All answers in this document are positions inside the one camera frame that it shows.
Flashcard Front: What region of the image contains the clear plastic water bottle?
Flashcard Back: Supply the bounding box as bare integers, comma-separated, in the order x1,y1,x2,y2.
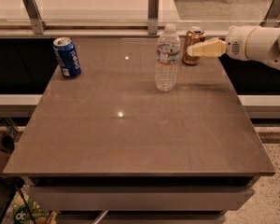
155,23,180,91

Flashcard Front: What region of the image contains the green snack bag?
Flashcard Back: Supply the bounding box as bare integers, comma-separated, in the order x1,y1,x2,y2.
12,193,57,224

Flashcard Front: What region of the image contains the metal glass bracket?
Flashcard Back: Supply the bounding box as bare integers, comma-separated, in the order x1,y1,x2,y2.
22,0,45,35
147,0,159,35
259,0,280,27

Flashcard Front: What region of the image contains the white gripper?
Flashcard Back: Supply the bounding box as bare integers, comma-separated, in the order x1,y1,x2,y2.
188,25,256,61

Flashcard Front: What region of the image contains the left metal glass bracket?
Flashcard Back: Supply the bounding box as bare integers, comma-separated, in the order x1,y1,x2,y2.
22,0,45,35

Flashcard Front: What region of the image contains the blue pepsi can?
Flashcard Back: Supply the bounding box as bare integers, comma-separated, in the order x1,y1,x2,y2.
53,37,81,78

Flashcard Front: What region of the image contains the grey drawer front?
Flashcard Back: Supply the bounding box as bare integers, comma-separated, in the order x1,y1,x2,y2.
28,187,254,212

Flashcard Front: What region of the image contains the dark round floor object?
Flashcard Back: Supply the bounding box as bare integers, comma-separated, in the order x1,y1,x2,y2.
0,134,15,154

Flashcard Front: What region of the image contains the orange gold soda can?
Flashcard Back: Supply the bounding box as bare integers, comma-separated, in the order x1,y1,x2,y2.
182,26,205,65

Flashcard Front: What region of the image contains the middle metal glass bracket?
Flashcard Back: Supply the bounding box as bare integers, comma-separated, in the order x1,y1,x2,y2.
147,0,159,35

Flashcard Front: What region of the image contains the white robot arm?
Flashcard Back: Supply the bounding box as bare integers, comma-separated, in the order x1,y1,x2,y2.
187,25,280,70

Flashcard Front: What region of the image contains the right metal glass bracket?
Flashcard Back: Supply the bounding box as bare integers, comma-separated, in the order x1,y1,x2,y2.
259,0,280,27

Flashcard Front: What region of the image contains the black chair frame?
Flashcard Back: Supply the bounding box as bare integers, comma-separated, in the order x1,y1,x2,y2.
0,174,36,224

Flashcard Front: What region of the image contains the glass railing panel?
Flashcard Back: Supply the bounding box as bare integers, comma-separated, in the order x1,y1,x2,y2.
0,0,272,30

